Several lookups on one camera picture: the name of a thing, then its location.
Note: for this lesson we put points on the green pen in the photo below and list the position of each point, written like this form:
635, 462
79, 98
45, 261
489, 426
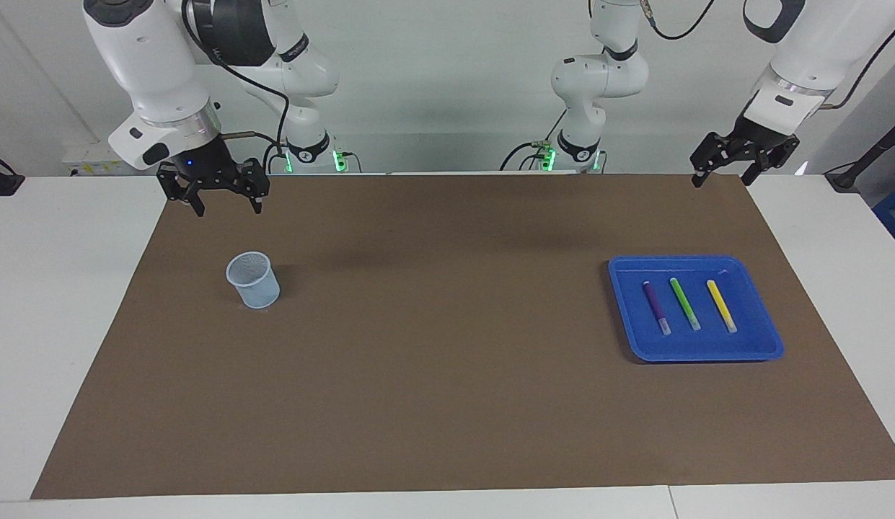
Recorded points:
685, 303

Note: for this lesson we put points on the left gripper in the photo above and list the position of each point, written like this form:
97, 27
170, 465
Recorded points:
766, 140

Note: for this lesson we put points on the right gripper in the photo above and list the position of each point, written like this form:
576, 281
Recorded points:
202, 164

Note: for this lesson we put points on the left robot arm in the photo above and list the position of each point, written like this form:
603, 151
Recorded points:
598, 76

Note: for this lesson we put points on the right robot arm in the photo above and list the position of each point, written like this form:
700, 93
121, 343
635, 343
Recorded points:
151, 65

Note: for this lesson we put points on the yellow pen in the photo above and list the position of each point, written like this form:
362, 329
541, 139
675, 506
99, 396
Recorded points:
722, 305

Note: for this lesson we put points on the purple pen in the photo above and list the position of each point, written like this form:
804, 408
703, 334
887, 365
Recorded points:
656, 306

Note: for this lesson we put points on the black stand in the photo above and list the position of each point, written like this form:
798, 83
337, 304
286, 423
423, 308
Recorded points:
869, 155
1, 180

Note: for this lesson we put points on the light blue mesh pen cup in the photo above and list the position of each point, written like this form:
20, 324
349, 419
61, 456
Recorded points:
254, 285

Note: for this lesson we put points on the blue plastic tray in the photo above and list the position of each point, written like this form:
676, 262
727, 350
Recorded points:
696, 346

